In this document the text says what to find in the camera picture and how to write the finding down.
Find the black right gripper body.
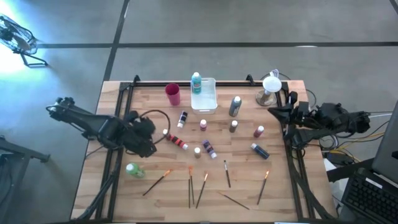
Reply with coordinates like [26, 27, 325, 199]
[294, 101, 318, 128]

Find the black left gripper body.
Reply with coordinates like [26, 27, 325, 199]
[119, 110, 158, 158]

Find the large green paint bottle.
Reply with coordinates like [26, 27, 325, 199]
[125, 162, 146, 179]

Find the large dark grey paint bottle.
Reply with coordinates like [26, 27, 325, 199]
[228, 95, 243, 118]

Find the large teal paint bottle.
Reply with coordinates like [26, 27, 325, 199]
[190, 72, 203, 95]

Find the dark green silver-ferrule paintbrush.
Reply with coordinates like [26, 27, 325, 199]
[223, 159, 232, 189]

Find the thin gold-ferrule paintbrush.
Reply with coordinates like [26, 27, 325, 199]
[216, 191, 251, 211]

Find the small crimson paint bottle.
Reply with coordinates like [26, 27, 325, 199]
[252, 125, 265, 139]

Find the small red-orange paint bottle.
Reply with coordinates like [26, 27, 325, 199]
[169, 133, 189, 151]

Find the small blue paint bottle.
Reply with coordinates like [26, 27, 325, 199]
[250, 142, 271, 161]

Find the small purple paint bottle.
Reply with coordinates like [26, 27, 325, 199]
[201, 139, 218, 160]

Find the white mushroom table lamp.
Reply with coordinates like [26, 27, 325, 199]
[255, 76, 283, 107]

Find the maroon plastic cup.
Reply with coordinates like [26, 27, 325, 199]
[164, 83, 182, 106]

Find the black power strip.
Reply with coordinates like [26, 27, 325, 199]
[326, 151, 354, 166]

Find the white plastic bin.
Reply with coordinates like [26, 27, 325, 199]
[190, 77, 218, 114]

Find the grey laptop screen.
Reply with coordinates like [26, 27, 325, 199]
[371, 99, 398, 184]

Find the black laptop keyboard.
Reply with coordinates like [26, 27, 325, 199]
[340, 167, 398, 224]

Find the black metal stand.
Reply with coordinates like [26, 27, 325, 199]
[0, 135, 51, 224]

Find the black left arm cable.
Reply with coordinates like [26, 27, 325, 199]
[136, 108, 172, 147]

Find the black aluminium table frame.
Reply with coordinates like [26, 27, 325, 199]
[70, 74, 338, 224]

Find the yellow cable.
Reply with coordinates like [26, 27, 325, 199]
[322, 129, 388, 156]

